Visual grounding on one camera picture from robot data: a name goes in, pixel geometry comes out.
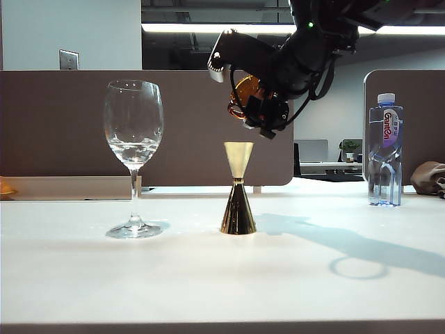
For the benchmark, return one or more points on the orange object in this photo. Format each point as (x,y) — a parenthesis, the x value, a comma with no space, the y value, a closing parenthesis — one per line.
(6,188)

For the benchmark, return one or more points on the clear Ganten water bottle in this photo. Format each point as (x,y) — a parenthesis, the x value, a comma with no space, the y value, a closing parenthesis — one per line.
(385,167)

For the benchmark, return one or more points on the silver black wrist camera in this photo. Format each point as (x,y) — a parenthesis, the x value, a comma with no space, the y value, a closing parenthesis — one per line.
(240,52)

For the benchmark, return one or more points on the small potted plant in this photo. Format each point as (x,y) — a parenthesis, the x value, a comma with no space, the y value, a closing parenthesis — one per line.
(350,148)

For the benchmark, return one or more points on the white background desk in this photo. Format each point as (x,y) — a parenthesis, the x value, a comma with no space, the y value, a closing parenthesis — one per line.
(330,167)

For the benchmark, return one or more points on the grey background screen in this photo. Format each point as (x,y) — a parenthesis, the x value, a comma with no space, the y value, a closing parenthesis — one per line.
(311,151)

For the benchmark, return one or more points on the silver wall switch plate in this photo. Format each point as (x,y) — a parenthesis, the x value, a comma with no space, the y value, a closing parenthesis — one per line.
(69,60)

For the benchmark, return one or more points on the wide brown desk partition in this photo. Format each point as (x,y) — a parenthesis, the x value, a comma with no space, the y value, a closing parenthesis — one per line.
(52,121)

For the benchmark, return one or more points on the white partition foot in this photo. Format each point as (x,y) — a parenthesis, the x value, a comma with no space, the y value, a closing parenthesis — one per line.
(257,190)

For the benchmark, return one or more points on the small amber measuring cup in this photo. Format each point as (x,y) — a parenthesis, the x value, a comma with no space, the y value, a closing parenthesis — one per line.
(243,88)

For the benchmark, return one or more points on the beige cloth bag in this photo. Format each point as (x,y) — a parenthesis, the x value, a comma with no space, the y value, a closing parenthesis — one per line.
(426,177)

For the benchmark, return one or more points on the beige desk rail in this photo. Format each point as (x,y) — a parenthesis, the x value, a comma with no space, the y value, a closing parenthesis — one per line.
(69,188)

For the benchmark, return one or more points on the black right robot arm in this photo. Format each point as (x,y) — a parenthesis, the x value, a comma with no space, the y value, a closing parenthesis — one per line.
(330,21)

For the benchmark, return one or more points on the long ceiling light strip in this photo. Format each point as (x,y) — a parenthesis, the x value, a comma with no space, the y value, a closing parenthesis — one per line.
(174,28)

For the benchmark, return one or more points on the clear wine glass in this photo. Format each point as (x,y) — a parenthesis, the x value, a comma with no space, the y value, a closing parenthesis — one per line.
(133,156)

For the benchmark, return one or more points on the gold double jigger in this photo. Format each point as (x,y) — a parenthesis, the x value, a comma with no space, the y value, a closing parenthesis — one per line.
(238,215)

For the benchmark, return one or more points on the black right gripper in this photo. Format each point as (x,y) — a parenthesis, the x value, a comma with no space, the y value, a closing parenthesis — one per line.
(299,73)

